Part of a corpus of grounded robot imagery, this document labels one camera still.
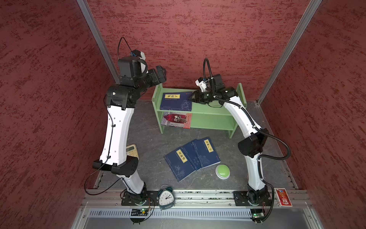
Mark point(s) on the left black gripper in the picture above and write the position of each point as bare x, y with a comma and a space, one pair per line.
155, 81

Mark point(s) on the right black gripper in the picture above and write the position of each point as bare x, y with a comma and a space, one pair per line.
198, 98

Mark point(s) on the blue book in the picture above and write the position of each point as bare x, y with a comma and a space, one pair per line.
176, 101
206, 153
179, 164
190, 152

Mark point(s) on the pink illustrated book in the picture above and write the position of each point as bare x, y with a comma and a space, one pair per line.
176, 119

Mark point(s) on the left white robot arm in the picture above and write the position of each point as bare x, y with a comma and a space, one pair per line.
120, 104

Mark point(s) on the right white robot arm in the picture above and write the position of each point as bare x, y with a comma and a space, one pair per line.
252, 144

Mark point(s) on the green wooden shelf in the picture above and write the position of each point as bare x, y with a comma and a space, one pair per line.
203, 116

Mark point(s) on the cream calculator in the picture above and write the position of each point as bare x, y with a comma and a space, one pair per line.
131, 150

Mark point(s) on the green push button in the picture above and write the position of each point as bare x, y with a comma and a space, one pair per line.
222, 171

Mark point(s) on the teal alarm clock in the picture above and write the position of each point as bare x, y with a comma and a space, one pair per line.
166, 197

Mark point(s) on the right circuit board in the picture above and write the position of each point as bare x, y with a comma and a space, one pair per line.
257, 215

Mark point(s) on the circuit board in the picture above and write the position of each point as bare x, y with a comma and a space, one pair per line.
257, 215
139, 215

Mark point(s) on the left circuit board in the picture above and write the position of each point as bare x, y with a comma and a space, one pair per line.
139, 215

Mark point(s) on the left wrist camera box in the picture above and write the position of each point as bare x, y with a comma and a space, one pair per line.
133, 66

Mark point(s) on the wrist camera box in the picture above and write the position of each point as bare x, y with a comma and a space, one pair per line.
133, 66
214, 83

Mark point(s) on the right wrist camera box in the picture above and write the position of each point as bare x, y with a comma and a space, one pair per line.
214, 83

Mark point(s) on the left aluminium corner post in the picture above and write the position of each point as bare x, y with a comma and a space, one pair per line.
83, 4

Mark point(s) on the aluminium corner post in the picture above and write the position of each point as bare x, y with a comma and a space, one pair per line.
83, 4
294, 39

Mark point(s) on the right aluminium corner post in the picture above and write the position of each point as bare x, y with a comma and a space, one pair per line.
294, 39

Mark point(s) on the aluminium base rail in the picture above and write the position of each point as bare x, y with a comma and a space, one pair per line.
189, 204

